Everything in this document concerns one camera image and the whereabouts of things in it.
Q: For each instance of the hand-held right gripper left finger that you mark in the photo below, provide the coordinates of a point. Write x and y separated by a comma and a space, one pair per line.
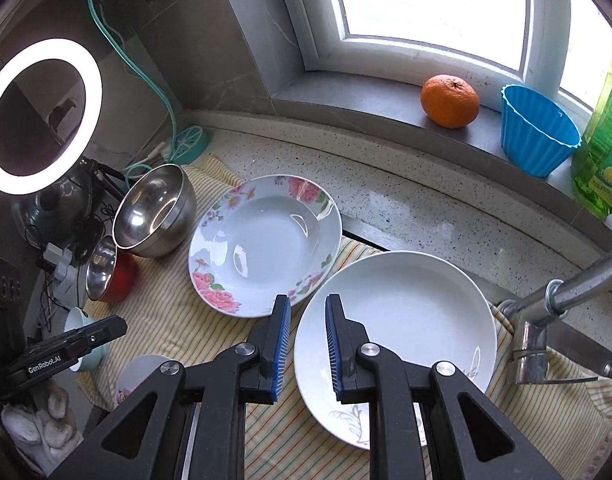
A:
282, 350

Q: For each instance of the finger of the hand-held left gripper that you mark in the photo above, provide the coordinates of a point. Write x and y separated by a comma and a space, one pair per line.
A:
103, 332

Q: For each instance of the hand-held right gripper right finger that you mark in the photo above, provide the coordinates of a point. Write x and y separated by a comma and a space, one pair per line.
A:
332, 350

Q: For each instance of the light blue bowl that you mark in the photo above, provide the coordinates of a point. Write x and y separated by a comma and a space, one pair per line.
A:
91, 361

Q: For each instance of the small floral white bowl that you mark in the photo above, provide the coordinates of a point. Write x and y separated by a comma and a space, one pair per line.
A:
140, 375

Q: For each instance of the red bowl with steel inside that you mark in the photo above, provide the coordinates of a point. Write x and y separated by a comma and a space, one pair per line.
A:
125, 275

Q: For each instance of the floral rimmed white plate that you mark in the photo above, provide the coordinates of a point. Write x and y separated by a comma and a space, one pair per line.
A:
266, 245

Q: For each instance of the large stainless steel bowl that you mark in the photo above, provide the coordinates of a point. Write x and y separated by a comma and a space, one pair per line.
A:
155, 210

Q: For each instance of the person's left hand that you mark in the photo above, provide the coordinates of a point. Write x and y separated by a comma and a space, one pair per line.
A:
40, 425

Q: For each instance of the grey power adapter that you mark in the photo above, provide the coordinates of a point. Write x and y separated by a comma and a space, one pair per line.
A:
60, 270

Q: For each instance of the yellow striped cloth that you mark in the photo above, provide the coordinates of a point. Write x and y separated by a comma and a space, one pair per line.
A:
195, 330

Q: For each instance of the steel kettle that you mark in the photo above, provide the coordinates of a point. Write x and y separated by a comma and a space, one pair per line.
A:
50, 210

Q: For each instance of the black tripod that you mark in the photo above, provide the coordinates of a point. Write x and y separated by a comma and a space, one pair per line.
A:
105, 172

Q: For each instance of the chrome kitchen faucet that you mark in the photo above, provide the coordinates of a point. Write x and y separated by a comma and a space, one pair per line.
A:
531, 340

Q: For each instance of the teal spoked plastic wheel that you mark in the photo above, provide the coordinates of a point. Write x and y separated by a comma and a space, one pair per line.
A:
190, 145

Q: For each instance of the orange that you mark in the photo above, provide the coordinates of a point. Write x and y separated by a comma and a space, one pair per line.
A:
450, 101

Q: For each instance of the blue fluted plastic cup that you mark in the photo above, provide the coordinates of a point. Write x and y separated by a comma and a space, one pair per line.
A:
536, 135

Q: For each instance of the green detergent bottle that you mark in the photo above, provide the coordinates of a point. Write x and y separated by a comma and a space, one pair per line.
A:
603, 160

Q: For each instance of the white window frame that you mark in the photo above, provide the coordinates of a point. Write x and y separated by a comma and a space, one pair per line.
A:
321, 35

